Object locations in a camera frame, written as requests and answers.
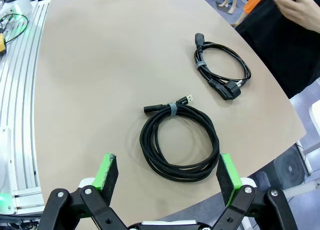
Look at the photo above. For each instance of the person's right hand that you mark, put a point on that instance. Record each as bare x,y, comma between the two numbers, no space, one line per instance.
300,9

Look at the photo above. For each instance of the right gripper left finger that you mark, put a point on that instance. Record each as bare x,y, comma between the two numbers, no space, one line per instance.
82,210

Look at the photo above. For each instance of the aluminium profile frame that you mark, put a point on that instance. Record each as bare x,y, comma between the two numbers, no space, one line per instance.
17,102

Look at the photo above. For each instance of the person torso black t-shirt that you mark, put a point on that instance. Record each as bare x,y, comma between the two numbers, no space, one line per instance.
280,52

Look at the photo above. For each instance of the mannequin yellow hoodie orange pants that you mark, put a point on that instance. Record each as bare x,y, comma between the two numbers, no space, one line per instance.
252,2

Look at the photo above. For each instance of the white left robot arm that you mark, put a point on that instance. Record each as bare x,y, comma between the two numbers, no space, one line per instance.
17,2

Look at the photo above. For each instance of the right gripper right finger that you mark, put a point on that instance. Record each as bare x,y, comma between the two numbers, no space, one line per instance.
252,210

